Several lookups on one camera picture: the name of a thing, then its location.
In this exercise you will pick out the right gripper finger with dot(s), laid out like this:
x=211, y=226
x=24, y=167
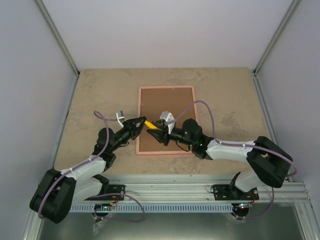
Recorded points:
x=158, y=135
x=158, y=124

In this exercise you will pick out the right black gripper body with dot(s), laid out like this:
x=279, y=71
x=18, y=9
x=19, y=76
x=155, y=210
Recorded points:
x=165, y=131

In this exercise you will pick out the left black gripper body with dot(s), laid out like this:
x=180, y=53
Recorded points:
x=126, y=136

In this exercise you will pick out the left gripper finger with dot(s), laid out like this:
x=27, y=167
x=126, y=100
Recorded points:
x=135, y=132
x=137, y=122

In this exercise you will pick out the yellow handled screwdriver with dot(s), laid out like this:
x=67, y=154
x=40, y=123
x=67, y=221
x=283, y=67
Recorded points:
x=150, y=125

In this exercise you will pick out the pink wooden photo frame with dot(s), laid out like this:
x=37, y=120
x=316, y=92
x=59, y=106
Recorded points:
x=152, y=101

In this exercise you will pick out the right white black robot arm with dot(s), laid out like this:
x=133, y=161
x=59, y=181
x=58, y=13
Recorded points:
x=269, y=164

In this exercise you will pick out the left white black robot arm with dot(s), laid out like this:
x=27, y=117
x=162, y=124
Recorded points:
x=59, y=191

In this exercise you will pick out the clear plastic bag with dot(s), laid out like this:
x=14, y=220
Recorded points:
x=97, y=226

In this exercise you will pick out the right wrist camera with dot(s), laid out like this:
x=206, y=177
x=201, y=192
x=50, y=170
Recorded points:
x=169, y=120

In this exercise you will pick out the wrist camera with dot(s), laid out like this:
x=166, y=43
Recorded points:
x=169, y=120
x=120, y=118

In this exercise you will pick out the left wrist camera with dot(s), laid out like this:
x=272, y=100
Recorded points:
x=120, y=118

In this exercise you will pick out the aluminium rail base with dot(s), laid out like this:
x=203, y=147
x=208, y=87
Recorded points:
x=195, y=189

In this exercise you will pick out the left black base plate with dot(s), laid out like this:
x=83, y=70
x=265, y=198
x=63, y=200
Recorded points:
x=116, y=189

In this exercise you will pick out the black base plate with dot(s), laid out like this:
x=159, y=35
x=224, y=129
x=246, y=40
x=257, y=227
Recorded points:
x=222, y=192
x=116, y=189

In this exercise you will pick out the grey slotted cable duct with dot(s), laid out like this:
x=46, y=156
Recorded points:
x=128, y=207

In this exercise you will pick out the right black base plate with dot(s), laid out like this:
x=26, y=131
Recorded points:
x=222, y=192

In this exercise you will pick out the right aluminium corner post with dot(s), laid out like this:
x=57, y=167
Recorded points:
x=294, y=4

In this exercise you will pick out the aluminium corner post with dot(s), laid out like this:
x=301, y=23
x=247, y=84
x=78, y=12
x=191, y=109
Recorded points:
x=294, y=4
x=57, y=36

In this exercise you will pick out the left aluminium corner post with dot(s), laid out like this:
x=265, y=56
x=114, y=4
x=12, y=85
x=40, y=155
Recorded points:
x=57, y=36

